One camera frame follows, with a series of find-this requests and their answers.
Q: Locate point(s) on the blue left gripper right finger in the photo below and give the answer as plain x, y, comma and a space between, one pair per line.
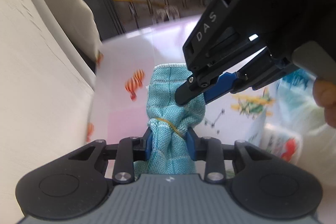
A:
194, 145

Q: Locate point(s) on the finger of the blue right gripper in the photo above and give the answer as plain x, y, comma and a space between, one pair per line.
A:
191, 89
227, 83

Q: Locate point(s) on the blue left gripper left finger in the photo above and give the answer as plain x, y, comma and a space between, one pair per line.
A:
147, 143

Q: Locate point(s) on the teal knit towel bundle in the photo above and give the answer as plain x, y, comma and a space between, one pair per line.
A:
169, 123

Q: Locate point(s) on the person's right hand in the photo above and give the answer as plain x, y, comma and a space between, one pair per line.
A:
324, 93

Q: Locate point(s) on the translucent teal-print plastic bag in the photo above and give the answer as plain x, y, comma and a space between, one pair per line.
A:
296, 131

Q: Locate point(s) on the white sneaker right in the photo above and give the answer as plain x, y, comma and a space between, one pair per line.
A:
172, 13

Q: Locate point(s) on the yellow broom stick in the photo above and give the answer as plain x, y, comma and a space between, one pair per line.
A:
143, 2

